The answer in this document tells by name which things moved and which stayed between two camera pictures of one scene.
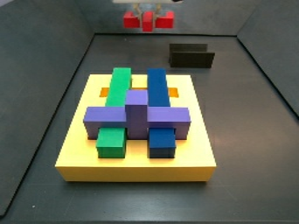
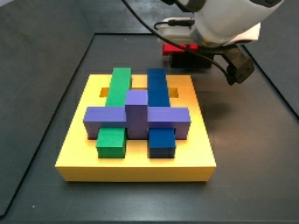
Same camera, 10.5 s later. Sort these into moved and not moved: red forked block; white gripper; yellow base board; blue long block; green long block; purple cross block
Moved: white gripper; red forked block
Not moved: green long block; yellow base board; blue long block; purple cross block
